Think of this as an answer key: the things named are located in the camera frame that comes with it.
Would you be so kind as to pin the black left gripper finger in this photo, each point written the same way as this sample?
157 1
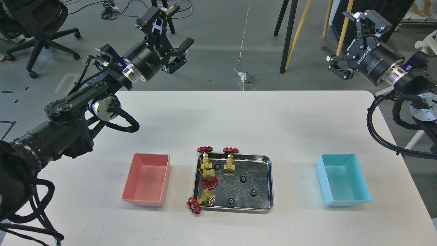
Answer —
175 58
155 20

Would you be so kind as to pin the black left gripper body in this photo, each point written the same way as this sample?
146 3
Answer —
148 57

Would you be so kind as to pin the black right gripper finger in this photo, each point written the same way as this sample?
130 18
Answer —
351 57
368 24

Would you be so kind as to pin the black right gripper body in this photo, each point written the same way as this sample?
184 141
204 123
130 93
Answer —
374 59

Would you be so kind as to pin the brass valve red wheel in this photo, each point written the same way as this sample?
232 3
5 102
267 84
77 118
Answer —
209 181

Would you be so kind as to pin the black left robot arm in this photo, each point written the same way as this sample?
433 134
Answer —
75 120

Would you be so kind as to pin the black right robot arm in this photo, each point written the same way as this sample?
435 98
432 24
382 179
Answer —
414 96

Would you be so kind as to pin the light blue plastic box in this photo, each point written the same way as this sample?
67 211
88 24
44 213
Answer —
342 181

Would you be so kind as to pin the brass valve top left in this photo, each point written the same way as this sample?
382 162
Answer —
206 165

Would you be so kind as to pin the brass valve top right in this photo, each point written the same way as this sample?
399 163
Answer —
229 166

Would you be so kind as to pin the pink plastic box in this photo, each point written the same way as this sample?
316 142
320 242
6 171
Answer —
147 180

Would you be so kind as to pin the brass valve bottom left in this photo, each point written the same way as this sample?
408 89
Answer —
207 197

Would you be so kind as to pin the black gear bottom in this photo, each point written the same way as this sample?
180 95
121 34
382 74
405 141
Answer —
231 202

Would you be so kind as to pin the black and wooden easel legs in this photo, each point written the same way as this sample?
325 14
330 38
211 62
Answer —
289 45

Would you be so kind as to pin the black office chair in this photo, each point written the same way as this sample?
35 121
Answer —
40 20

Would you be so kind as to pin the stainless steel tray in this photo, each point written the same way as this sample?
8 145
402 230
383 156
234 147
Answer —
257 169

